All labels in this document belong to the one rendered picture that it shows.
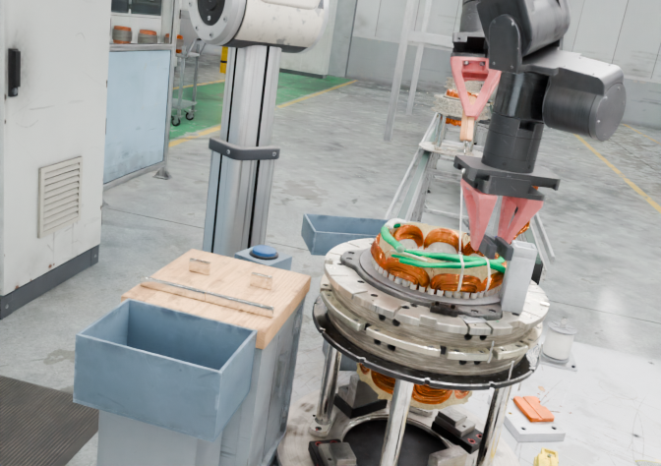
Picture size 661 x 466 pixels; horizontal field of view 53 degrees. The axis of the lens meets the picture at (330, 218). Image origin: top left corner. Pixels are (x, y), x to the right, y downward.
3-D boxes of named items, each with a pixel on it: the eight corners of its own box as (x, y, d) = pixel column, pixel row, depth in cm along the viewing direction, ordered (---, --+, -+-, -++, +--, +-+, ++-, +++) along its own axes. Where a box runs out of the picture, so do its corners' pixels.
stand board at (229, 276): (264, 350, 77) (266, 331, 77) (119, 313, 81) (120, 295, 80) (309, 290, 96) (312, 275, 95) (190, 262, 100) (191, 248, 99)
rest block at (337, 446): (343, 448, 98) (345, 436, 98) (356, 472, 94) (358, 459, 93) (317, 450, 97) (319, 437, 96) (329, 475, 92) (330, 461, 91)
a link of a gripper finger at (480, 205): (525, 264, 73) (547, 183, 70) (464, 258, 71) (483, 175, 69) (504, 243, 79) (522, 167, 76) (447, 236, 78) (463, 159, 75)
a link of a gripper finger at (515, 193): (529, 264, 73) (550, 183, 70) (467, 258, 71) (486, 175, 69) (507, 243, 79) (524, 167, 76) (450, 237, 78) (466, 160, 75)
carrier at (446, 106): (439, 142, 413) (449, 93, 404) (496, 156, 391) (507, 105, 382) (406, 145, 383) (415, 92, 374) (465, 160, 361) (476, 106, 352)
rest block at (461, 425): (460, 437, 105) (462, 427, 104) (433, 421, 109) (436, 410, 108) (474, 430, 108) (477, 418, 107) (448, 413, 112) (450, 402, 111)
